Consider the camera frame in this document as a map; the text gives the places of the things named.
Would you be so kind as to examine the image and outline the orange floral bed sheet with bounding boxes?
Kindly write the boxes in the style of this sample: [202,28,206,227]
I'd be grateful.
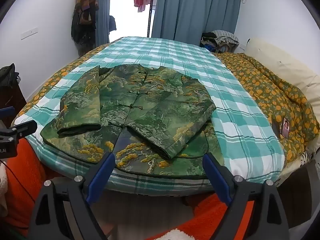
[15,43,110,120]

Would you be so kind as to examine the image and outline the narrow blue curtain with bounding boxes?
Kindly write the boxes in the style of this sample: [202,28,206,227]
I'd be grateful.
[89,0,112,48]

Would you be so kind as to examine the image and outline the orange floral quilt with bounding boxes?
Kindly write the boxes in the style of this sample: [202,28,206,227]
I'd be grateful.
[217,52,320,166]

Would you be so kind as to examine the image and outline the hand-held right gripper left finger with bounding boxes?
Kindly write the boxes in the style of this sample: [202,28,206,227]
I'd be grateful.
[27,152,116,240]

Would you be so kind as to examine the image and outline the black hanging coat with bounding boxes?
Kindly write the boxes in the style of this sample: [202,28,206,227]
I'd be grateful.
[71,4,97,57]

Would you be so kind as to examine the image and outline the teal plaid bed sheet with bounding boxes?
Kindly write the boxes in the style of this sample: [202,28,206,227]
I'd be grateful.
[11,36,285,197]

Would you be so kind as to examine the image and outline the white wall panel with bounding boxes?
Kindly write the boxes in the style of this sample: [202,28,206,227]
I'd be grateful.
[21,27,39,40]

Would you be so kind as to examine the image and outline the wide blue curtain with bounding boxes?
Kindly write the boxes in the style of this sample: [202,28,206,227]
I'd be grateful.
[151,0,244,48]

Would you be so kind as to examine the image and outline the white fluffy cloth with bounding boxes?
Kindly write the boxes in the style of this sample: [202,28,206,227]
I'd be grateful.
[162,228,193,240]

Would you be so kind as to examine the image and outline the cream pillow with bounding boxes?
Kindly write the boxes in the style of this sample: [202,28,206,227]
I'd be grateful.
[244,37,320,153]

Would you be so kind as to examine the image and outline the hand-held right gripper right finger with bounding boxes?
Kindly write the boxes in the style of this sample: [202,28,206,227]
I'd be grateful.
[202,152,290,240]

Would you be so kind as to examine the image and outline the grey checked cloth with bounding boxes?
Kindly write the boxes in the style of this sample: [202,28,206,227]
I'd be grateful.
[211,30,240,46]

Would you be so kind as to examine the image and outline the orange fleece blanket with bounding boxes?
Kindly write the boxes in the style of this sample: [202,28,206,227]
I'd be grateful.
[4,137,253,240]

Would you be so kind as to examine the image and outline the black bag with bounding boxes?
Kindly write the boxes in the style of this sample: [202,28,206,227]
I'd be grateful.
[0,63,20,93]

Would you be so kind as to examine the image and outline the small photo card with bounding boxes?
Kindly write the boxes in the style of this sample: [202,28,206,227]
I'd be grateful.
[281,119,291,138]

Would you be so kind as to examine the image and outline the green landscape print jacket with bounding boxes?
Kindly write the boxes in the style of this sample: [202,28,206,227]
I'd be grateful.
[40,64,225,180]

